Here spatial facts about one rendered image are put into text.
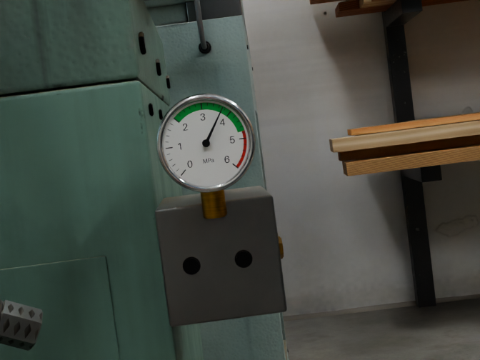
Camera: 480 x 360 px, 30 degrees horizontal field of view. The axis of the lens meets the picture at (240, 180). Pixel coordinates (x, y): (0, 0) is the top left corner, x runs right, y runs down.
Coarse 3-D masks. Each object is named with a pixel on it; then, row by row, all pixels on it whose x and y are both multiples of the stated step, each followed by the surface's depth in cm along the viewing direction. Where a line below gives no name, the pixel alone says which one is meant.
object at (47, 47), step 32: (0, 0) 62; (32, 0) 62; (64, 0) 62; (96, 0) 62; (128, 0) 63; (0, 32) 62; (32, 32) 62; (64, 32) 62; (96, 32) 62; (128, 32) 63; (0, 64) 62; (32, 64) 62; (64, 64) 62; (96, 64) 63; (128, 64) 63; (160, 64) 92; (160, 96) 94
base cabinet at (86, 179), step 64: (0, 128) 62; (64, 128) 63; (128, 128) 63; (0, 192) 63; (64, 192) 63; (128, 192) 63; (0, 256) 63; (64, 256) 63; (128, 256) 63; (64, 320) 63; (128, 320) 64
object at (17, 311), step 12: (0, 300) 54; (0, 312) 53; (12, 312) 53; (24, 312) 54; (36, 312) 54; (0, 324) 53; (12, 324) 53; (24, 324) 53; (36, 324) 54; (0, 336) 53; (12, 336) 53; (24, 336) 53; (36, 336) 54; (24, 348) 54
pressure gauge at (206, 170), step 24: (192, 96) 57; (216, 96) 57; (168, 120) 57; (192, 120) 57; (240, 120) 57; (168, 144) 57; (192, 144) 57; (216, 144) 57; (240, 144) 57; (168, 168) 57; (192, 168) 57; (216, 168) 57; (240, 168) 57; (216, 192) 59; (216, 216) 59
